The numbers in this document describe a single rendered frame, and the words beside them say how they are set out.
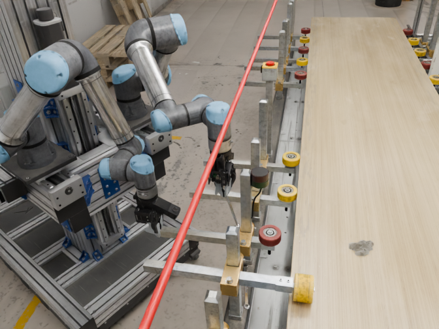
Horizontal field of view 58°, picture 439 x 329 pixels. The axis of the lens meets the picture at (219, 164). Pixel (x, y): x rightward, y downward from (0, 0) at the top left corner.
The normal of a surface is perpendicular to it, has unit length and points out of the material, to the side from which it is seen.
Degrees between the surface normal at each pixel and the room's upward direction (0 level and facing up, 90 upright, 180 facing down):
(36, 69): 85
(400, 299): 0
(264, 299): 0
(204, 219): 0
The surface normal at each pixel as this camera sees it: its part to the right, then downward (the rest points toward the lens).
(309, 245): -0.05, -0.82
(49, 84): -0.16, 0.46
